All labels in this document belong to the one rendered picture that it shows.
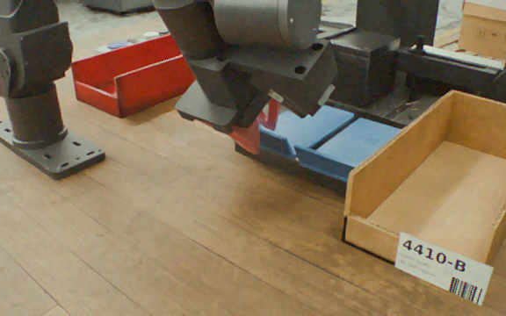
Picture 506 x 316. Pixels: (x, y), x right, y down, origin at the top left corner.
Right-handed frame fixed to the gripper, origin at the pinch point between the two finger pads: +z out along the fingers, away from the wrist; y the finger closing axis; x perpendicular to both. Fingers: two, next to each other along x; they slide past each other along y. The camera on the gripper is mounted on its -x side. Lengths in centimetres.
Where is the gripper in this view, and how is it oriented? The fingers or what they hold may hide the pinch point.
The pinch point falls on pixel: (259, 135)
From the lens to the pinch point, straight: 50.4
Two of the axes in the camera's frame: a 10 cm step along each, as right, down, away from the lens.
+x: -7.9, -3.1, 5.3
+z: 3.0, 5.7, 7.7
